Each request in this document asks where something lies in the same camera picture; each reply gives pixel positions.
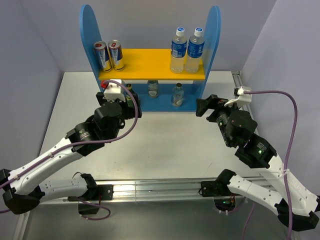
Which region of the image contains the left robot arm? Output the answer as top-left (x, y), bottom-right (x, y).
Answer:
top-left (0, 91), bottom-right (142, 215)

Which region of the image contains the blue label water bottle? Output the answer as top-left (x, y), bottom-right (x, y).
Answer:
top-left (184, 27), bottom-right (205, 74)
top-left (170, 27), bottom-right (187, 74)

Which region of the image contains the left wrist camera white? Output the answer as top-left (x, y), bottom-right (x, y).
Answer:
top-left (100, 80), bottom-right (126, 102)

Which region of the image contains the energy drink can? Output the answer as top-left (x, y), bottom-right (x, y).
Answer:
top-left (107, 40), bottom-right (125, 71)
top-left (93, 41), bottom-right (112, 72)

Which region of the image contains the yellow shelf board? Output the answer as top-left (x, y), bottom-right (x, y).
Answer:
top-left (98, 48), bottom-right (206, 81)

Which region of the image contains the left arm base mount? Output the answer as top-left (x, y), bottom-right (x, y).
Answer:
top-left (67, 172), bottom-right (114, 221)

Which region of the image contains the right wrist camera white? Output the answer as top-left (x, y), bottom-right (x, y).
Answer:
top-left (224, 86), bottom-right (252, 108)

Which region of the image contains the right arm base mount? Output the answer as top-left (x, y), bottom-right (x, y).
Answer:
top-left (198, 180), bottom-right (236, 213)

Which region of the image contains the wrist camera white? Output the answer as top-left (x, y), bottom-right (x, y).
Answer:
top-left (100, 80), bottom-right (126, 102)
top-left (224, 86), bottom-right (252, 108)

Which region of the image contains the clear glass bottle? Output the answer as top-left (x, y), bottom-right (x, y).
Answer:
top-left (171, 82), bottom-right (184, 107)
top-left (147, 80), bottom-right (159, 98)

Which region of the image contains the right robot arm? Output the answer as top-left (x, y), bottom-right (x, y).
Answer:
top-left (196, 94), bottom-right (320, 232)

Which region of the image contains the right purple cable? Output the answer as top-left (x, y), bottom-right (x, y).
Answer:
top-left (239, 90), bottom-right (298, 240)

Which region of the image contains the right energy drink can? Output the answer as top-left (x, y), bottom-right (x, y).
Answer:
top-left (107, 40), bottom-right (125, 71)

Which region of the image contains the purple cable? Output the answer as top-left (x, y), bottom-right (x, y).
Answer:
top-left (239, 90), bottom-right (298, 240)
top-left (0, 79), bottom-right (139, 215)

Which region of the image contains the aluminium rail frame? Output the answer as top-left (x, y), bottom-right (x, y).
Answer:
top-left (12, 70), bottom-right (293, 240)

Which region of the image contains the green glass bottle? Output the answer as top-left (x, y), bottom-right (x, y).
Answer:
top-left (126, 83), bottom-right (134, 108)

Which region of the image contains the blue wooden shelf frame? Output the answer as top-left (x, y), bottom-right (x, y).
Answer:
top-left (79, 4), bottom-right (221, 112)

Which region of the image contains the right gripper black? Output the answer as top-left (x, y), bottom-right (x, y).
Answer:
top-left (195, 93), bottom-right (242, 146)

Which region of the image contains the clear glass bottle front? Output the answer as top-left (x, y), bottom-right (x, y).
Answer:
top-left (147, 80), bottom-right (159, 98)

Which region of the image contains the left energy drink can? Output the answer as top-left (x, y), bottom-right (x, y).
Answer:
top-left (93, 41), bottom-right (112, 72)

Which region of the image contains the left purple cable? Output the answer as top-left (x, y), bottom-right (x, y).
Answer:
top-left (0, 79), bottom-right (139, 215)

